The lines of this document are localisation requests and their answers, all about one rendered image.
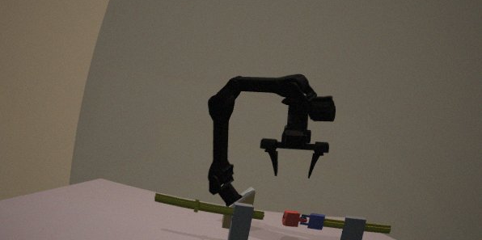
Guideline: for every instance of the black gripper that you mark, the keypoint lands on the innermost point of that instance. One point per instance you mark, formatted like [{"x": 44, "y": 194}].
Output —
[{"x": 272, "y": 144}]

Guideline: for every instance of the yellow square bar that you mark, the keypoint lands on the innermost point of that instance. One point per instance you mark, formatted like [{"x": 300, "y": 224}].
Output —
[{"x": 241, "y": 213}]

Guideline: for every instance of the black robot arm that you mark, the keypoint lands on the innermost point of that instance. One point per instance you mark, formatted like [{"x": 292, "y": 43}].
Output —
[{"x": 221, "y": 106}]

